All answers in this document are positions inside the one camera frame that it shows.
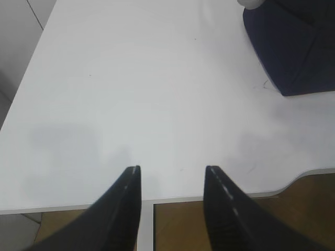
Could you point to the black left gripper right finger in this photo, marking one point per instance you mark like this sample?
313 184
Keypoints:
298 218

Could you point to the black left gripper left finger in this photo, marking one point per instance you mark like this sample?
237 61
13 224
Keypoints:
111 223

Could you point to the navy blue lunch bag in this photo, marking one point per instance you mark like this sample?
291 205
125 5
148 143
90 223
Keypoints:
294 40

